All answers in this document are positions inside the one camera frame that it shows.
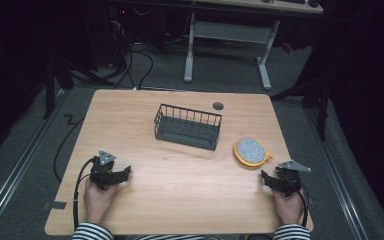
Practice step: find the white-legged desk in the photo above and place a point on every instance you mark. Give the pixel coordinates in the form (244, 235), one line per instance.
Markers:
(228, 33)

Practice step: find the black metal stand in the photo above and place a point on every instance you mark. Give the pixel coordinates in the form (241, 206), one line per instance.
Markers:
(315, 96)
(50, 86)

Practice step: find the person's left hand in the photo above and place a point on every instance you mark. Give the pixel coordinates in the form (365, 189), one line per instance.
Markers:
(97, 202)

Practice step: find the black tape strip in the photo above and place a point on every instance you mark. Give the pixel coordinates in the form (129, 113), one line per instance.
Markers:
(56, 205)

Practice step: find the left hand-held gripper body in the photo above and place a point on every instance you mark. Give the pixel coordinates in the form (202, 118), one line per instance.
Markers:
(104, 168)

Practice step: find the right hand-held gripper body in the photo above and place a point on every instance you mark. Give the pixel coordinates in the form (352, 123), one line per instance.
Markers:
(288, 178)

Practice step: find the round yellow-rimmed grey scrubber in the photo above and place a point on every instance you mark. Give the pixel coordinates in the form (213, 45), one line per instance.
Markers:
(251, 152)

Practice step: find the person's right hand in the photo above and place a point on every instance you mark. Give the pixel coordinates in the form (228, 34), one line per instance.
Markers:
(288, 207)

